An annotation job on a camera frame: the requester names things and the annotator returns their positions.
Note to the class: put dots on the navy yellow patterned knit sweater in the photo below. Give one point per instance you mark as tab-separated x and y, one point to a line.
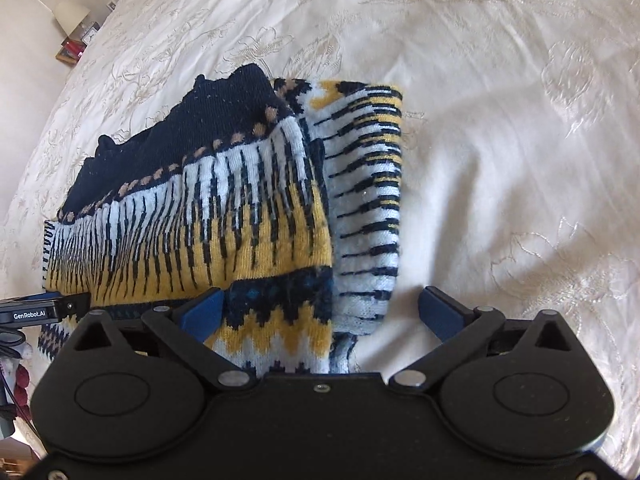
225	200

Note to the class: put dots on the white table lamp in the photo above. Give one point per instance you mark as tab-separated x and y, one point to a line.
72	16

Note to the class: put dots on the cream wooden nightstand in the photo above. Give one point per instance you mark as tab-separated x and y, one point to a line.
87	42

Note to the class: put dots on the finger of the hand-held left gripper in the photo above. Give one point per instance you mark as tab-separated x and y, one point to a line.
75	306

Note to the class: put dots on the white embroidered bedspread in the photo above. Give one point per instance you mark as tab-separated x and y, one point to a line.
500	135

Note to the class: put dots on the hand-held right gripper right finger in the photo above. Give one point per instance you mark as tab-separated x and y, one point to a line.
442	312

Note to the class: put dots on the dark maroon clothing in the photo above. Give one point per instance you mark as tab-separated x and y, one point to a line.
25	385

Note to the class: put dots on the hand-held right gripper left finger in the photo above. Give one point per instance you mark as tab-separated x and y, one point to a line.
205	312

